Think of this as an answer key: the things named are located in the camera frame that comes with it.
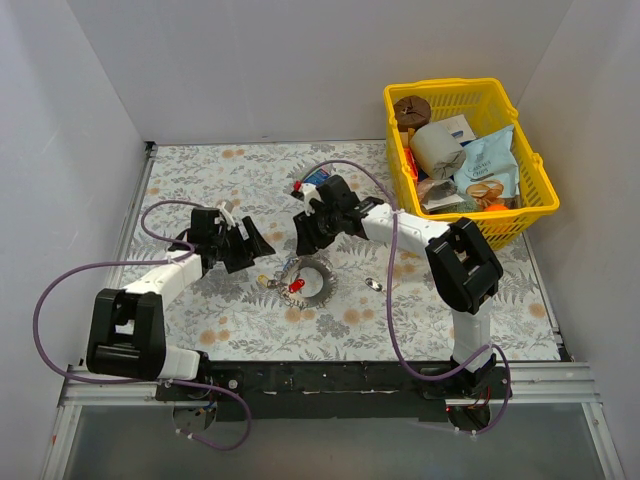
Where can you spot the orange snack box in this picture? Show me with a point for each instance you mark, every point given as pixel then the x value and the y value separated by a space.
pixel 414 171

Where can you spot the orange ball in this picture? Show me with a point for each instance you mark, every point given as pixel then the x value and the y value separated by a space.
pixel 496 207

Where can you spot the clear plastic bag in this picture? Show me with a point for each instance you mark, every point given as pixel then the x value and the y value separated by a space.
pixel 434 195

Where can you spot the brown paper cup stack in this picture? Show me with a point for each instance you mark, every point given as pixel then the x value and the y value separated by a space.
pixel 412 112

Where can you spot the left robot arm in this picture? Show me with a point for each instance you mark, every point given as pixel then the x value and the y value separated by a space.
pixel 127 336

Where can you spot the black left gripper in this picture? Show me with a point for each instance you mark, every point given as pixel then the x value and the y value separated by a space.
pixel 233 246

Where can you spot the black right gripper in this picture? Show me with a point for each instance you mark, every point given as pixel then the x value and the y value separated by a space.
pixel 317 222

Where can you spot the white blue box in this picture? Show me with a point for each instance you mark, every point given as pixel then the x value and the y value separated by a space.
pixel 459 128

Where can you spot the yellow plastic basket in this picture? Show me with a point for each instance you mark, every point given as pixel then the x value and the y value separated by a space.
pixel 475 139

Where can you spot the red key tag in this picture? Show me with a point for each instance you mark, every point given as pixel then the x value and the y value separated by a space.
pixel 296 285

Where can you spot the cassava chips bag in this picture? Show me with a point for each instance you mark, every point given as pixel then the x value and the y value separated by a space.
pixel 490 173

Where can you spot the green sponge pack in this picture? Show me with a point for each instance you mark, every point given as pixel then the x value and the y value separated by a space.
pixel 318 176

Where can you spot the aluminium rail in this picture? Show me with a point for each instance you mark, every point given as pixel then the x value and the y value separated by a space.
pixel 530 382

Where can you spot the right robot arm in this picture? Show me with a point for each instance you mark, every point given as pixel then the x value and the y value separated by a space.
pixel 465 270

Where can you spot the grey wrapped paper roll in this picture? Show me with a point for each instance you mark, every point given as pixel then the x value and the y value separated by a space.
pixel 436 151

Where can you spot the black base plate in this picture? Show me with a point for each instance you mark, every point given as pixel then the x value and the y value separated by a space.
pixel 315 390

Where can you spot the black key tag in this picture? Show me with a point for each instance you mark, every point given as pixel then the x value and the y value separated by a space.
pixel 374 284

